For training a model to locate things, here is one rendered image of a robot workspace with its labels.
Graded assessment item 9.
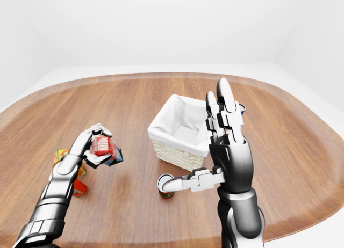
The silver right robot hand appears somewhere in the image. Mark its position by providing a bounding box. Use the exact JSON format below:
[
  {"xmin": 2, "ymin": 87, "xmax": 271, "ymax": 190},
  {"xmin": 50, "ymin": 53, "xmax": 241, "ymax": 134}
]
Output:
[{"xmin": 160, "ymin": 77, "xmax": 255, "ymax": 198}]

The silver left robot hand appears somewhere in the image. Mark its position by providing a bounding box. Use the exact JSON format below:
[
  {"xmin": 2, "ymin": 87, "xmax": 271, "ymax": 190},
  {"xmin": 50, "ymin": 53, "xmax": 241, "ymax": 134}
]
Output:
[{"xmin": 69, "ymin": 122, "xmax": 113, "ymax": 170}]

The red milk carton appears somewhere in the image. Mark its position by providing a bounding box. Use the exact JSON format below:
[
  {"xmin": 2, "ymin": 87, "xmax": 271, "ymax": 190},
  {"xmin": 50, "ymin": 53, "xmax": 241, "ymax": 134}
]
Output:
[{"xmin": 91, "ymin": 134, "xmax": 124, "ymax": 167}]

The wicker basket with white liner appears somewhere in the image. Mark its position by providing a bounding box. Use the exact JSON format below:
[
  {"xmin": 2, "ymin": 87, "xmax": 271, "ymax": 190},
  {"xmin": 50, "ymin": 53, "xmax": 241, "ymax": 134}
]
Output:
[{"xmin": 147, "ymin": 94, "xmax": 211, "ymax": 172}]

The orange and yellow food box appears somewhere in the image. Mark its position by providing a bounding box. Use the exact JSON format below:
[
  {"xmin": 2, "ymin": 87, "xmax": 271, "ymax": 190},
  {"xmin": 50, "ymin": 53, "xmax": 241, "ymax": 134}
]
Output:
[{"xmin": 52, "ymin": 148, "xmax": 88, "ymax": 178}]

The tin with red green label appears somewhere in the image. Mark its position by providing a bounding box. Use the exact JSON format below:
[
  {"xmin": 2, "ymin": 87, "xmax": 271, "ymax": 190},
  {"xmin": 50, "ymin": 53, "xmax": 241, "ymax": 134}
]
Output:
[{"xmin": 157, "ymin": 173, "xmax": 175, "ymax": 200}]

